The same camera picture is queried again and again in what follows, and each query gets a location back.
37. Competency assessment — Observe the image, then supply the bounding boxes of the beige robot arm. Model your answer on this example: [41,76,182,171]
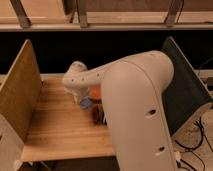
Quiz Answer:
[62,51,177,171]

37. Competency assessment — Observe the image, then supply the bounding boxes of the orange ceramic bowl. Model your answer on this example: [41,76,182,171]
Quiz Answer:
[89,86,101,100]

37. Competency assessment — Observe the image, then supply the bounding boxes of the brown wooden object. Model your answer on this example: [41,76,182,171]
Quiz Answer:
[92,105,104,124]

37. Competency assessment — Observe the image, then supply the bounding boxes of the right dark side panel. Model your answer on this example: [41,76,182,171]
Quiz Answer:
[162,36,213,137]

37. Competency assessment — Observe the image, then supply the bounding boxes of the wooden shelf frame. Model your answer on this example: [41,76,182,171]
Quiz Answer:
[0,0,213,32]

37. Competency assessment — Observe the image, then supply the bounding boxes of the black cables on floor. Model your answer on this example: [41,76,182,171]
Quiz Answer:
[173,116,213,171]

